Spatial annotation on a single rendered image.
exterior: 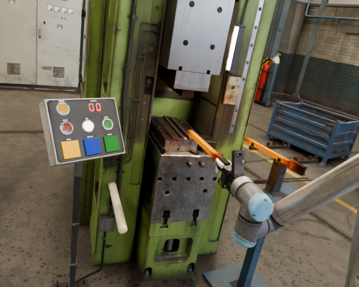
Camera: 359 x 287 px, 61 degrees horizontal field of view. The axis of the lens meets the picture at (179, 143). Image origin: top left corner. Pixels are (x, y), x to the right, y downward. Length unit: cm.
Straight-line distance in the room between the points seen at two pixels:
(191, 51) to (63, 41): 528
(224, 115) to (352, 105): 796
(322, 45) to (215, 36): 892
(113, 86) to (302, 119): 404
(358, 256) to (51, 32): 634
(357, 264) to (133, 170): 133
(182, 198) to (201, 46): 87
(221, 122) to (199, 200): 51
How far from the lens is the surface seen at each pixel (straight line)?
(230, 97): 192
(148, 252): 204
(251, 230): 116
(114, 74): 170
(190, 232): 203
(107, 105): 152
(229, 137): 203
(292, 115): 543
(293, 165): 163
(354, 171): 105
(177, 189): 181
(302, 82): 1072
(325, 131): 516
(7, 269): 233
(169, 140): 172
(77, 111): 145
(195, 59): 165
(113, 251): 223
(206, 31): 166
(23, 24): 666
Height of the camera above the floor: 155
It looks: 20 degrees down
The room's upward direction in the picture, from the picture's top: 10 degrees clockwise
